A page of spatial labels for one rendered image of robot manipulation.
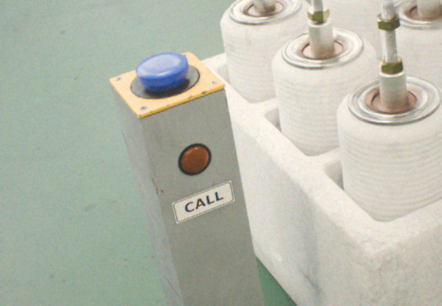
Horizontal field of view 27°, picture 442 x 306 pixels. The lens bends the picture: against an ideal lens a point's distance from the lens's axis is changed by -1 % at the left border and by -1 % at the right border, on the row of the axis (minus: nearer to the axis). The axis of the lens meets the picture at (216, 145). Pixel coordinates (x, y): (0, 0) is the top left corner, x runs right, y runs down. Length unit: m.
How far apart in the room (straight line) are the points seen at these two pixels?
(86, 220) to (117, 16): 0.60
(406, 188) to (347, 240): 0.06
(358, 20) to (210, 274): 0.34
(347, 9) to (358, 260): 0.32
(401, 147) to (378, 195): 0.05
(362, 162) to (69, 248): 0.45
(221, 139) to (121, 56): 0.80
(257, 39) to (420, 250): 0.29
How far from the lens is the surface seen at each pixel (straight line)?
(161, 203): 0.70
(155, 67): 0.68
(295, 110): 0.83
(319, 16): 0.82
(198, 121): 0.68
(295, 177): 0.80
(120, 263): 1.04
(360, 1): 0.95
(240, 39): 0.91
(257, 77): 0.92
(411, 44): 0.86
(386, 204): 0.75
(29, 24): 1.70
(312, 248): 0.82
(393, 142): 0.71
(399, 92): 0.73
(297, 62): 0.81
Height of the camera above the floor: 0.63
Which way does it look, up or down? 32 degrees down
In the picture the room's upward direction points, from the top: 11 degrees counter-clockwise
